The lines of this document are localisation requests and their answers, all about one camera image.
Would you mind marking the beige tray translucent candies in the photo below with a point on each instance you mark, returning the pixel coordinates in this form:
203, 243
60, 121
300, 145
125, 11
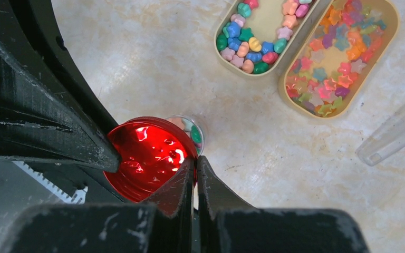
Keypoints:
341, 48

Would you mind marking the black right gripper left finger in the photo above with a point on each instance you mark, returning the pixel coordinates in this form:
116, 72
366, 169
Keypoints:
160, 223

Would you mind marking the clear plastic scoop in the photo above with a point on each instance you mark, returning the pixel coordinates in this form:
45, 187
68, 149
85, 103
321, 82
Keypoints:
388, 139

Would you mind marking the red jar lid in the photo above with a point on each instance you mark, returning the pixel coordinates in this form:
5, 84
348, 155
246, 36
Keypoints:
152, 150

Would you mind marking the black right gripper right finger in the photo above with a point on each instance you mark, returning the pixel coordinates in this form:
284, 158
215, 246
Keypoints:
230, 224

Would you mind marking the clear plastic jar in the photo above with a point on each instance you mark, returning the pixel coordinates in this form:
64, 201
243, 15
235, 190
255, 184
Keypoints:
192, 128

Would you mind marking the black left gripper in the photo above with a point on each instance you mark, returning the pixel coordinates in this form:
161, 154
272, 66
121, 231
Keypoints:
48, 112

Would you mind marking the beige tray opaque candies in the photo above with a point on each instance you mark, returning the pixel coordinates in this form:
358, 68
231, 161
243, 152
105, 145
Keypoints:
257, 37

